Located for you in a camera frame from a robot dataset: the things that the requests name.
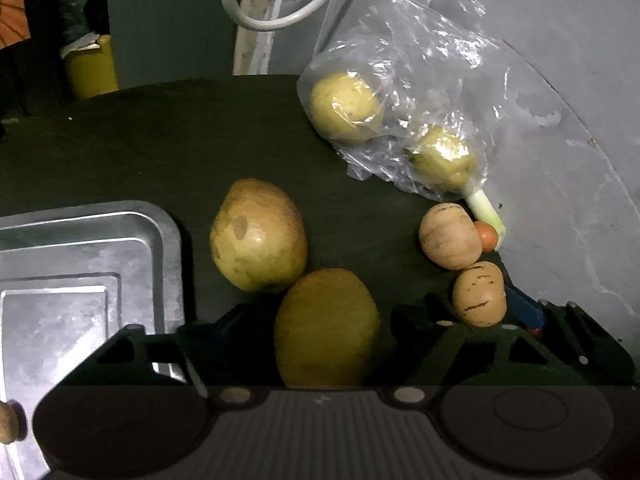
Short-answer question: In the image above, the brown striped fruit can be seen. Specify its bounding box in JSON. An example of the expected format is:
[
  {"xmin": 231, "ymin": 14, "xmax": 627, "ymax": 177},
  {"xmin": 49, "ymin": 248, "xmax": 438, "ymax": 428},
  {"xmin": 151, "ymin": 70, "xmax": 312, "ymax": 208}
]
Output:
[
  {"xmin": 419, "ymin": 203, "xmax": 483, "ymax": 271},
  {"xmin": 452, "ymin": 261, "xmax": 506, "ymax": 327}
]

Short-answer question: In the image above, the small orange tomato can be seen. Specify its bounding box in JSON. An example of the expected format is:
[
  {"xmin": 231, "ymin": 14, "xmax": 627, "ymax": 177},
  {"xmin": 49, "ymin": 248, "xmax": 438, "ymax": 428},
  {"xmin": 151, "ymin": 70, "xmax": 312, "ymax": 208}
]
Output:
[{"xmin": 474, "ymin": 221, "xmax": 499, "ymax": 252}]

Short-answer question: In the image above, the metal tray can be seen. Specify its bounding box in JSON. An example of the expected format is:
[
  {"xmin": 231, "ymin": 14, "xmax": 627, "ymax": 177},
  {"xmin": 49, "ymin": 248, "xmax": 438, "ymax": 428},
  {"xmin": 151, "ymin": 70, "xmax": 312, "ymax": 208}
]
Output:
[{"xmin": 0, "ymin": 199, "xmax": 188, "ymax": 480}]

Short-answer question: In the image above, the green leek stalk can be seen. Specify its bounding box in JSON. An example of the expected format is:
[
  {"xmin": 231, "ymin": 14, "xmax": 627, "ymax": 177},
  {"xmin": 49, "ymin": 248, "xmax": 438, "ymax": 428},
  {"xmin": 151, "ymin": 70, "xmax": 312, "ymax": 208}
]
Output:
[{"xmin": 464, "ymin": 188, "xmax": 506, "ymax": 249}]

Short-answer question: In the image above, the right bagged pear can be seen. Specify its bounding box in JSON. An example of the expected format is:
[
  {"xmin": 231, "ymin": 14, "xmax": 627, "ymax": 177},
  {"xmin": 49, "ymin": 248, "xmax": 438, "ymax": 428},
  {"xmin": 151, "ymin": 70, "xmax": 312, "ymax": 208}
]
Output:
[{"xmin": 410, "ymin": 125, "xmax": 478, "ymax": 193}]

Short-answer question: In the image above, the bagged pear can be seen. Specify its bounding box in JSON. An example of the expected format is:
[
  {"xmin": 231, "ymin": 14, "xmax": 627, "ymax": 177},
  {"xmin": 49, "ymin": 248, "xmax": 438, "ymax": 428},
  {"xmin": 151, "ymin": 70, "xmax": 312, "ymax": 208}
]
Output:
[
  {"xmin": 309, "ymin": 72, "xmax": 383, "ymax": 144},
  {"xmin": 410, "ymin": 125, "xmax": 478, "ymax": 193}
]

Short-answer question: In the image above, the clear plastic bag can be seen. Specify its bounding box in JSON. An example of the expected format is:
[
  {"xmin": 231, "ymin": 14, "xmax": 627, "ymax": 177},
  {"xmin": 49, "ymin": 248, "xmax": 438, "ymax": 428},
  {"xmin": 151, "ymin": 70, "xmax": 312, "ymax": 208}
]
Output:
[{"xmin": 297, "ymin": 0, "xmax": 509, "ymax": 200}]

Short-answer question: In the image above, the left bagged pear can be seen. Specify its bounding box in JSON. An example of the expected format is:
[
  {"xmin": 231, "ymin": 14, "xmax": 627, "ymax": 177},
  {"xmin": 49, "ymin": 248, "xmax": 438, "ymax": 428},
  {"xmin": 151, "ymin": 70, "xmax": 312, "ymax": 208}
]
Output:
[{"xmin": 309, "ymin": 72, "xmax": 383, "ymax": 144}]

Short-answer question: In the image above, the yellow jerry can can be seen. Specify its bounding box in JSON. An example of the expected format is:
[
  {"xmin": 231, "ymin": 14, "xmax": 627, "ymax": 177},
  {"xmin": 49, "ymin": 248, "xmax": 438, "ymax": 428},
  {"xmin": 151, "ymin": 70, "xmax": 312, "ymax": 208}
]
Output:
[{"xmin": 61, "ymin": 32, "xmax": 118, "ymax": 100}]

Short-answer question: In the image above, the dark grey cabinet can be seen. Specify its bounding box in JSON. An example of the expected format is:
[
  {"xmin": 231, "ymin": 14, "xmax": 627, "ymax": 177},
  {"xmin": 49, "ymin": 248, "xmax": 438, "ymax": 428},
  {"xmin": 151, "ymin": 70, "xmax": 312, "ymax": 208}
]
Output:
[{"xmin": 107, "ymin": 0, "xmax": 235, "ymax": 89}]

